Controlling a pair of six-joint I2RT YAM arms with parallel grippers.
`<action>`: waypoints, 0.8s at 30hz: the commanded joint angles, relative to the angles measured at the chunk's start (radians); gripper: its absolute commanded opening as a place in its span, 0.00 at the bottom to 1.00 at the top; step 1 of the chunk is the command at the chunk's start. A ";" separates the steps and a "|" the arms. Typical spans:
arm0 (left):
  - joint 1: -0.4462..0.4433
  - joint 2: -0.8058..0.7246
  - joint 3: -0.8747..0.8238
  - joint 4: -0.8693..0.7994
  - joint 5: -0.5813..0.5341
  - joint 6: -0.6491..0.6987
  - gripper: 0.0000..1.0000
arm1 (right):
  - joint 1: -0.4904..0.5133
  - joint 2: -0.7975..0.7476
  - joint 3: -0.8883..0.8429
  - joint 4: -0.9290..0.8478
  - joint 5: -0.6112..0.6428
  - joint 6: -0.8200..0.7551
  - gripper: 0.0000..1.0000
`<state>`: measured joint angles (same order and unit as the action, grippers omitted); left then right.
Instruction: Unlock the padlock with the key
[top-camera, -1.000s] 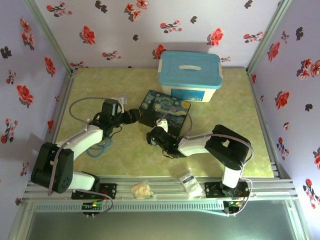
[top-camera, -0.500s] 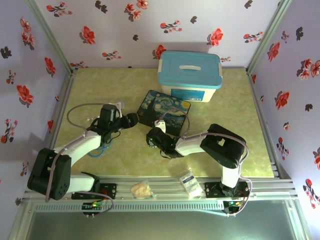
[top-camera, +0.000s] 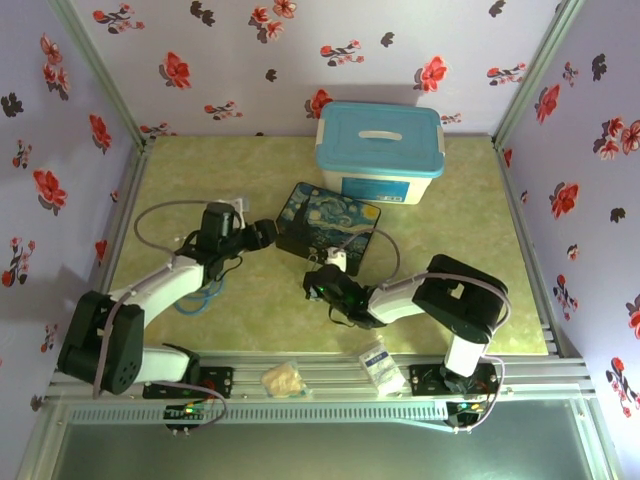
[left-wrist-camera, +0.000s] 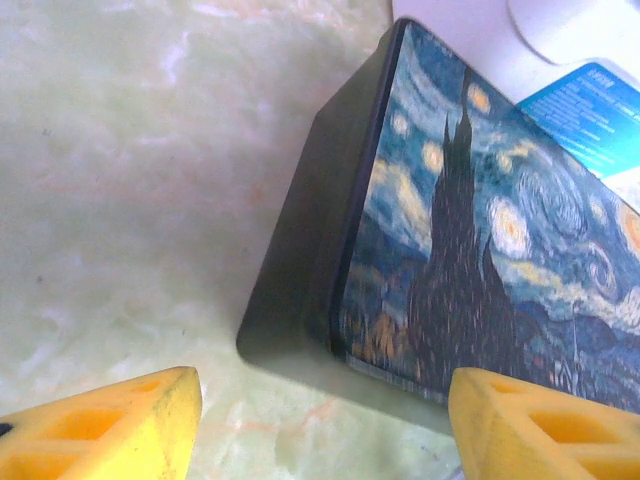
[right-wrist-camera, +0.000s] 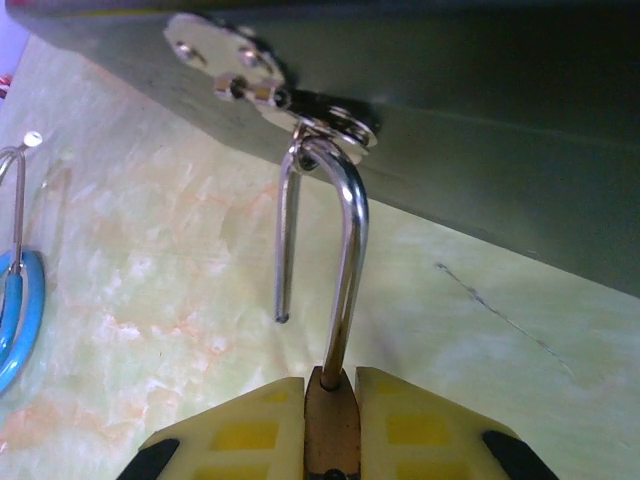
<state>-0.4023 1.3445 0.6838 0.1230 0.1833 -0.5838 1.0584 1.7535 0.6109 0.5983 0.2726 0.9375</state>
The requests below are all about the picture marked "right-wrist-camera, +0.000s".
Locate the silver hasp latch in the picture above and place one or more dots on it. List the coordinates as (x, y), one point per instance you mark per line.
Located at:
(225, 45)

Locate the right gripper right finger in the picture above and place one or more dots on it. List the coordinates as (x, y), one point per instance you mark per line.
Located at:
(430, 430)

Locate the starry night tin box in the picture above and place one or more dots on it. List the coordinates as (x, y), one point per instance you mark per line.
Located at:
(500, 125)

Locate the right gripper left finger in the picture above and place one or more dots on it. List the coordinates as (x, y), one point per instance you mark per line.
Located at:
(225, 440)

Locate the brass padlock silver shackle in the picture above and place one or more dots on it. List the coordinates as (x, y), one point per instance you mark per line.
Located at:
(332, 425)

